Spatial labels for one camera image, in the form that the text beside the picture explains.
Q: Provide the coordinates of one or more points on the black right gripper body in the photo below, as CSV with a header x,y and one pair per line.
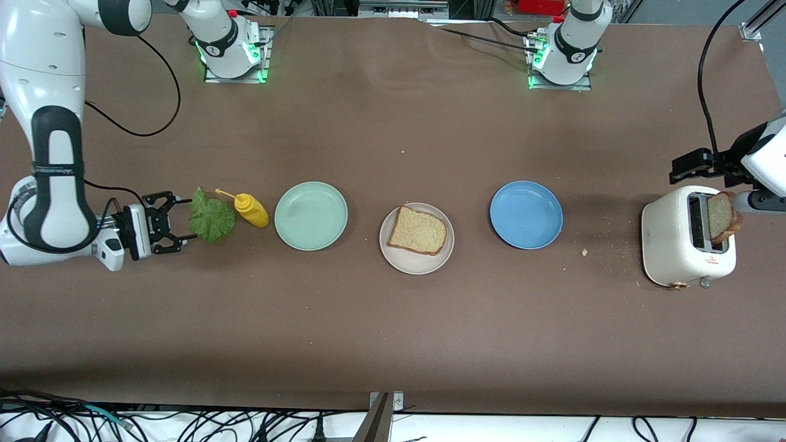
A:
x,y
149,224

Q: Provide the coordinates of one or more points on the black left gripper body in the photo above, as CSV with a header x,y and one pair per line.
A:
x,y
726,162

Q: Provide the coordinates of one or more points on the green lettuce leaf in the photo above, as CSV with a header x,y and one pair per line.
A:
x,y
212,221

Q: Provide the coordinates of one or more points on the brown toasted bread slice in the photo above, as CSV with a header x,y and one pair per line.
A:
x,y
719,218
417,232

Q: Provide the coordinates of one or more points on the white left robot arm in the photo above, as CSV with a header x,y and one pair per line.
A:
x,y
574,43

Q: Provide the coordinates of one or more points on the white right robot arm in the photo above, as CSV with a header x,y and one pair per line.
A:
x,y
43,61

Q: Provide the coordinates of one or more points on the mint green plate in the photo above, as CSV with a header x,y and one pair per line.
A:
x,y
310,216

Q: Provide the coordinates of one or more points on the blue plate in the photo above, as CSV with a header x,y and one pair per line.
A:
x,y
526,215

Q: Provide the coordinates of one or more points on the beige plate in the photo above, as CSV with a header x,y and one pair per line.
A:
x,y
408,264

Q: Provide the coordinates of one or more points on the white two-slot toaster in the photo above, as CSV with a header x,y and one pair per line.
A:
x,y
669,239

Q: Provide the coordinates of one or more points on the yellow squeeze sauce bottle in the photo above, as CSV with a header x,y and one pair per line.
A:
x,y
252,212

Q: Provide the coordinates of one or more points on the red box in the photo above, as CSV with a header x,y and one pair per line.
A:
x,y
537,6

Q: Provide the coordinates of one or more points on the black power plug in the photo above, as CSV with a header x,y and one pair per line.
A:
x,y
319,433

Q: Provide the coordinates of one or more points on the dark metal bar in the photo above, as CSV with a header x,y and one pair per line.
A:
x,y
374,423

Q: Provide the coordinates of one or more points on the grey metal device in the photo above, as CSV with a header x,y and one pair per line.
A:
x,y
402,7

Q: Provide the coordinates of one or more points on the aluminium frame profile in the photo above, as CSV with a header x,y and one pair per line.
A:
x,y
758,24

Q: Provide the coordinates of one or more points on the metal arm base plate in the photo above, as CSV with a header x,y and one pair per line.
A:
x,y
267,55
531,83

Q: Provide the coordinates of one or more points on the silver metal bracket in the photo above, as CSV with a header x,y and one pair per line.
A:
x,y
398,402

